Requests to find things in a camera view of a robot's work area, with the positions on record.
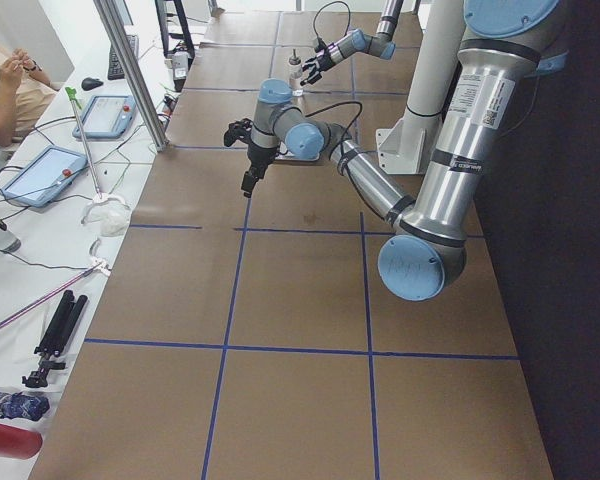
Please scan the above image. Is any long metal rod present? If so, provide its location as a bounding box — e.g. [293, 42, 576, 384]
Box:
[64, 87, 104, 203]

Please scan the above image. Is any blue teach pendant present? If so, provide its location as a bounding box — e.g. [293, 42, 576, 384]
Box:
[77, 95, 136, 140]
[1, 146, 87, 208]

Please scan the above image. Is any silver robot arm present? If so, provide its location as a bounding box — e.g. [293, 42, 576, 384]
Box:
[300, 0, 403, 86]
[224, 1, 571, 301]

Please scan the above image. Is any aluminium frame post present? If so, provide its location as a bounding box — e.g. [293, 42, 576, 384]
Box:
[93, 0, 168, 152]

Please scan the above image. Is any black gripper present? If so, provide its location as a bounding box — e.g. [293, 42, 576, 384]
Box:
[241, 144, 279, 198]
[302, 49, 335, 85]

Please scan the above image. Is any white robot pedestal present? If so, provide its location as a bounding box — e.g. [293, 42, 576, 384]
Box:
[376, 0, 466, 175]

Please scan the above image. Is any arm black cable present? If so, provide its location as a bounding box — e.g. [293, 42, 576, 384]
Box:
[299, 101, 396, 221]
[311, 0, 351, 51]

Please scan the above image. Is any blue folded umbrella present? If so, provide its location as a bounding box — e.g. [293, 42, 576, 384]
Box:
[0, 391, 50, 421]

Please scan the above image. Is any silver kitchen scale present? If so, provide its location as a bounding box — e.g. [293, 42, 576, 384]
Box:
[274, 150, 321, 164]

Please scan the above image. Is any black computer mouse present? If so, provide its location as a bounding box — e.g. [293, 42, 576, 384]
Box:
[81, 77, 104, 91]

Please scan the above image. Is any red bottle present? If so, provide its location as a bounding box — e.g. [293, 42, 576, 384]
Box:
[0, 424, 43, 459]

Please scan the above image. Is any near blue teach pendant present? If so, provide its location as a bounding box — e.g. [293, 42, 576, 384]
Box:
[1, 146, 87, 208]

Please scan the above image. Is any black tripod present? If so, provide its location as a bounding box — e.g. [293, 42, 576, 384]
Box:
[22, 290, 88, 388]

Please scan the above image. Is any white crumpled cloth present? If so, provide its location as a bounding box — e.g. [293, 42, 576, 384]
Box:
[81, 195, 131, 237]

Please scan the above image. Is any clear sauce bottle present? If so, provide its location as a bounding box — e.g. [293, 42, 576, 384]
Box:
[287, 49, 304, 97]

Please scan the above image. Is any black keyboard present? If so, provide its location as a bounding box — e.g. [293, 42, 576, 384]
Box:
[107, 33, 140, 81]

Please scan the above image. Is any far blue teach pendant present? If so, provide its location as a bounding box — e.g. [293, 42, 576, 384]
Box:
[77, 95, 136, 140]

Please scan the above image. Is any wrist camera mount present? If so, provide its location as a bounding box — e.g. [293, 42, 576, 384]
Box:
[223, 118, 253, 148]

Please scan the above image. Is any seated person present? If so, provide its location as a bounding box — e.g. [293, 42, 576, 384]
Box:
[0, 45, 57, 150]

